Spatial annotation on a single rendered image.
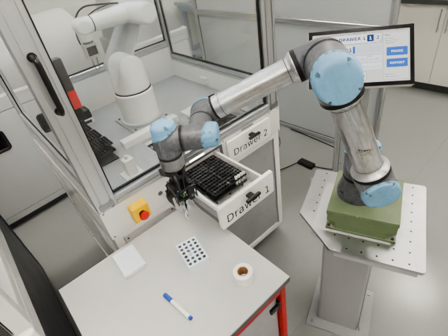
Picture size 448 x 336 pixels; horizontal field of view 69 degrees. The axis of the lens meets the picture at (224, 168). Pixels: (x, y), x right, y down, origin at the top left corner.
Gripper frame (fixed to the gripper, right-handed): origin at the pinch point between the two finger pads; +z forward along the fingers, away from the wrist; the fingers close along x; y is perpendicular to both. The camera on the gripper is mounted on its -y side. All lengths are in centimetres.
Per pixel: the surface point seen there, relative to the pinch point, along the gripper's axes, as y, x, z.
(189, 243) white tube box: -0.1, -2.0, 17.8
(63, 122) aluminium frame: -22.9, -22.2, -35.4
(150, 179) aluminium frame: -25.9, -2.3, 1.1
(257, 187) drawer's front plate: 2.1, 30.5, 7.2
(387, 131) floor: -61, 224, 98
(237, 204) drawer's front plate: 3.6, 19.1, 8.1
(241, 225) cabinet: -32, 40, 66
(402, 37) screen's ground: -14, 140, -17
